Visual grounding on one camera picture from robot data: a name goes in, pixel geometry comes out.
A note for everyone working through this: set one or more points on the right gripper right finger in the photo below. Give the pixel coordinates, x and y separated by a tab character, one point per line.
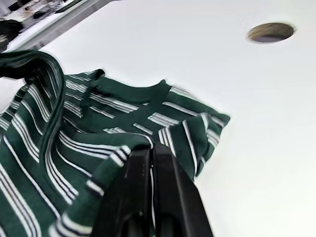
177	197

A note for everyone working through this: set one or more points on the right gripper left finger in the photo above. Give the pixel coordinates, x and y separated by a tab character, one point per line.
123	197

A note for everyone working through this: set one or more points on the green striped T-shirt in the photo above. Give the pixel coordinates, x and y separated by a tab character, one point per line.
61	138

